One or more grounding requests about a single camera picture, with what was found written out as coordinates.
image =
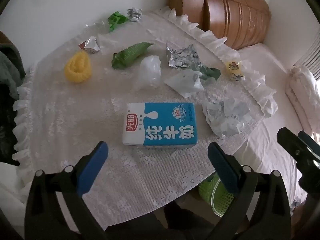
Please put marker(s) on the green plastic basket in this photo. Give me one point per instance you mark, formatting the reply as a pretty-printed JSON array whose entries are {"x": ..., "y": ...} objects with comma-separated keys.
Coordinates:
[{"x": 215, "y": 195}]

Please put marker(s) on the crumpled bright green wrapper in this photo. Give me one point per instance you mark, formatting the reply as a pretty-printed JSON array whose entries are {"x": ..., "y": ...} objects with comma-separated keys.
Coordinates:
[{"x": 116, "y": 20}]

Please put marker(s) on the blue and white milk carton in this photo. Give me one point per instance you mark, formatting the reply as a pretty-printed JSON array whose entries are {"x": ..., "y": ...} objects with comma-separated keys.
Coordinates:
[{"x": 162, "y": 127}]

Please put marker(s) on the yellow foam fruit net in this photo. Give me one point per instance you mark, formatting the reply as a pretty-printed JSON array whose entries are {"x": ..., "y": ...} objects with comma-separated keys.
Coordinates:
[{"x": 75, "y": 73}]

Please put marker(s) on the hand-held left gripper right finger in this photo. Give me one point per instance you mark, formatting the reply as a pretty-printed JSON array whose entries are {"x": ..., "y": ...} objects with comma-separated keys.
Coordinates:
[{"x": 222, "y": 170}]

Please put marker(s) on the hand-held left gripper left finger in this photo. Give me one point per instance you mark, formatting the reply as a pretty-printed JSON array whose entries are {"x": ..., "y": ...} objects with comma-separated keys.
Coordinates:
[{"x": 92, "y": 170}]

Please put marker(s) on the white plastic bag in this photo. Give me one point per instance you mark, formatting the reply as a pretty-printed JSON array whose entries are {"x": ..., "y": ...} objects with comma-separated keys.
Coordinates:
[{"x": 150, "y": 71}]

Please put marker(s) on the white paper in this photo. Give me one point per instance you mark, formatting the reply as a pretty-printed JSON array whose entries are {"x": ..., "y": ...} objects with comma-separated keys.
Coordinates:
[{"x": 225, "y": 117}]

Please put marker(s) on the crumpled silver foil ball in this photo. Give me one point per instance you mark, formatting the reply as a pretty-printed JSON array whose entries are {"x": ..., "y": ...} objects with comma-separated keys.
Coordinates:
[{"x": 134, "y": 14}]

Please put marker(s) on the white bed sheet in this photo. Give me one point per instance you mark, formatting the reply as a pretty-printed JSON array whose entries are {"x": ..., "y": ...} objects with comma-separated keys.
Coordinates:
[{"x": 265, "y": 62}]

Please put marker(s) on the green snack bag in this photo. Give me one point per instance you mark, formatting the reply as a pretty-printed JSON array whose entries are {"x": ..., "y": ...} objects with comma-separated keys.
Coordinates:
[{"x": 130, "y": 53}]

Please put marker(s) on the wooden headboard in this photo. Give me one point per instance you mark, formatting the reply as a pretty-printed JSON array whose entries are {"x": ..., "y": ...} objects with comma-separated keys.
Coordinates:
[{"x": 232, "y": 17}]

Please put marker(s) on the silver foil wrapper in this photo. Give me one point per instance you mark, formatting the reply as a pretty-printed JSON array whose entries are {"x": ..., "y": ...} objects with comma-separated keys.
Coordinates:
[{"x": 182, "y": 56}]

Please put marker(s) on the red and silver wrapper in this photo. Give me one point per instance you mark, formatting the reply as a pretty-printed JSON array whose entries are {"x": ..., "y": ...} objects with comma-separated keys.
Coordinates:
[{"x": 91, "y": 45}]

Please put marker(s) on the white folded duvet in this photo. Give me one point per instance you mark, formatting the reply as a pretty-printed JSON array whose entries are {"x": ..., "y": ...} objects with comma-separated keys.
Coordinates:
[{"x": 302, "y": 92}]

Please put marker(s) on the small yellow wrapper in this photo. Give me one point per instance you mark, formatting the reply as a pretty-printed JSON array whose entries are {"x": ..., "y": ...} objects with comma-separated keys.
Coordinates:
[{"x": 233, "y": 70}]

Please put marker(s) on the clear plastic bottle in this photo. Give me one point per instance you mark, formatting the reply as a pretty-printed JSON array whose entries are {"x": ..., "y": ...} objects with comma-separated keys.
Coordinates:
[{"x": 96, "y": 25}]

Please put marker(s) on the dark green wrapper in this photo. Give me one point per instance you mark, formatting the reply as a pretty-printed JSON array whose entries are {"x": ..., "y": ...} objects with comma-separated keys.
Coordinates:
[{"x": 212, "y": 73}]

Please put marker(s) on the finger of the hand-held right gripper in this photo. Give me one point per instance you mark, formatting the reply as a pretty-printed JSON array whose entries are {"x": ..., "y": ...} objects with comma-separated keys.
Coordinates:
[
  {"x": 310, "y": 141},
  {"x": 292, "y": 146}
]

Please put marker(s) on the white lace tablecloth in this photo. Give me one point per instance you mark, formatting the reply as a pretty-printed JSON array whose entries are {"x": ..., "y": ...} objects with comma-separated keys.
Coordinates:
[{"x": 75, "y": 120}]

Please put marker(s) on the dark green cloth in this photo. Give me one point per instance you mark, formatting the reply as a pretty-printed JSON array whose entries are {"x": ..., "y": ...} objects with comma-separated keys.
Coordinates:
[{"x": 8, "y": 80}]

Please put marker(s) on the white plastic wrapper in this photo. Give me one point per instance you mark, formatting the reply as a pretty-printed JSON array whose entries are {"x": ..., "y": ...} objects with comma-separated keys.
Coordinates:
[{"x": 185, "y": 83}]

